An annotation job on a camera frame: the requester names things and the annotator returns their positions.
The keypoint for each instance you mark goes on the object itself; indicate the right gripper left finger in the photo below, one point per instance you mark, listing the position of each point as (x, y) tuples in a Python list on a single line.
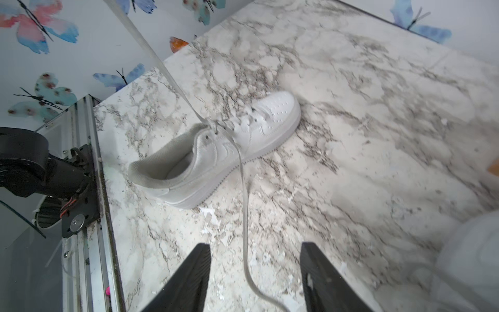
[(186, 290)]

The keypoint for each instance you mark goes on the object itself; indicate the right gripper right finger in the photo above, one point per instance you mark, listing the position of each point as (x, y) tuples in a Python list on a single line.
[(325, 290)]

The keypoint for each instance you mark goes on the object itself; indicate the white sneaker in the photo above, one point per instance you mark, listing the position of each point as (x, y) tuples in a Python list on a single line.
[(174, 143), (463, 278)]

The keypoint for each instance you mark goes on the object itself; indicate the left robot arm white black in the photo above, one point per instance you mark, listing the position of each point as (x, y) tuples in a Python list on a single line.
[(24, 160)]

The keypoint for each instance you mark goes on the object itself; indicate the aluminium front rail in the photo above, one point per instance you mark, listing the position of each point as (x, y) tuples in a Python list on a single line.
[(90, 280)]

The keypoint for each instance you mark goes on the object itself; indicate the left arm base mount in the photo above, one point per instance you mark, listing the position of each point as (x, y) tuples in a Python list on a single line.
[(70, 191)]

